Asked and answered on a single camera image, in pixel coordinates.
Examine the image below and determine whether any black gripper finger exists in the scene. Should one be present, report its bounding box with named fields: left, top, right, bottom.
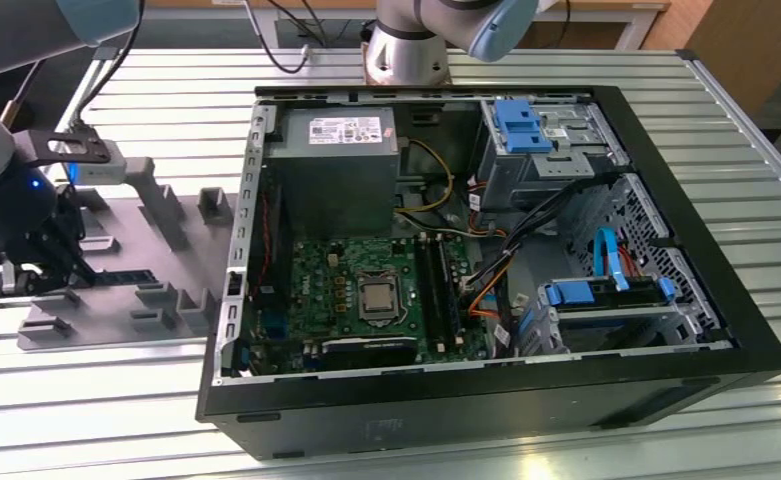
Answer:
left=23, top=218, right=76, bottom=297
left=52, top=186, right=99, bottom=292

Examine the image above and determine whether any black RAM slot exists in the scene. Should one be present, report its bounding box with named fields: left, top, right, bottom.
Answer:
left=415, top=233, right=448, bottom=354

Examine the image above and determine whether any grey parts rack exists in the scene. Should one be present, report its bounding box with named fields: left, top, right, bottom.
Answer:
left=15, top=156, right=242, bottom=353

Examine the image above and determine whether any green motherboard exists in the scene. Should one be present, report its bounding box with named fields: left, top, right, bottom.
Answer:
left=287, top=234, right=498, bottom=374

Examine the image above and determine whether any grey power supply unit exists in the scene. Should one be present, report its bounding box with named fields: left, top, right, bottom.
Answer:
left=260, top=107, right=402, bottom=236

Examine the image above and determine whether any metal socket cover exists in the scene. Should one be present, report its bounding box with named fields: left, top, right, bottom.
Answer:
left=355, top=269, right=404, bottom=326

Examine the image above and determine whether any silver CPU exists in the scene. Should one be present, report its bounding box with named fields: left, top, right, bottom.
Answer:
left=360, top=284, right=396, bottom=310

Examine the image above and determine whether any black graphics card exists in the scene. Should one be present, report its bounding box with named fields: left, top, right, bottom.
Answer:
left=302, top=333, right=422, bottom=372

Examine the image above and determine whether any black PC case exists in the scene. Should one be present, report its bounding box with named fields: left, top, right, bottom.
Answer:
left=194, top=84, right=781, bottom=460

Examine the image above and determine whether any blue plastic drive latch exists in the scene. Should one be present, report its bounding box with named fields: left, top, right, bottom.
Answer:
left=494, top=99, right=555, bottom=155

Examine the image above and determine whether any silver metal drive cage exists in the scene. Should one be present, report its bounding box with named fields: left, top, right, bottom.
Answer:
left=475, top=97, right=631, bottom=211

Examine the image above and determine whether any hard disk in blue carrier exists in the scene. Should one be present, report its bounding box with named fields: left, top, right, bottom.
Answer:
left=539, top=277, right=677, bottom=314

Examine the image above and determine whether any silver metal disk bay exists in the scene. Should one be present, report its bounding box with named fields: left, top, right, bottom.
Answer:
left=533, top=277, right=709, bottom=359

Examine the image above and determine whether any brown wooden cabinet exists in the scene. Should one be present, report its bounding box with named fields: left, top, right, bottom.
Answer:
left=686, top=0, right=781, bottom=117

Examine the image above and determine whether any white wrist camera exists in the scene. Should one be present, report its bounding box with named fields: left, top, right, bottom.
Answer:
left=47, top=130, right=130, bottom=185

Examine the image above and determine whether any black camera cable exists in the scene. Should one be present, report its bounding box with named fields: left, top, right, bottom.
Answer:
left=72, top=0, right=148, bottom=135

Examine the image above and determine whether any wooden desk white frame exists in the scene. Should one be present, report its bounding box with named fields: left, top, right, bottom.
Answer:
left=252, top=0, right=673, bottom=50
left=139, top=0, right=258, bottom=22

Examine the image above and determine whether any grey cable with connector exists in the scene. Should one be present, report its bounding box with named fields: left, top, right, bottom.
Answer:
left=246, top=0, right=338, bottom=75

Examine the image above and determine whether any yellow wire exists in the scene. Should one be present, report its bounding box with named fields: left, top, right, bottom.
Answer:
left=392, top=138, right=456, bottom=217

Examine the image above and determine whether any orange wire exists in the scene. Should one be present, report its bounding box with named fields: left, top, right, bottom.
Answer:
left=466, top=269, right=509, bottom=321

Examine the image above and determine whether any black cable bundle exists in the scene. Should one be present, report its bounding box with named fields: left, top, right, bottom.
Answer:
left=459, top=172, right=622, bottom=296

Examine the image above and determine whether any blue data cable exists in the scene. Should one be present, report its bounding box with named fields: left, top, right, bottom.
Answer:
left=591, top=227, right=631, bottom=293

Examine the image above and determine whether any red flat data cable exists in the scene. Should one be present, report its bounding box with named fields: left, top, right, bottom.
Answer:
left=615, top=242, right=642, bottom=276

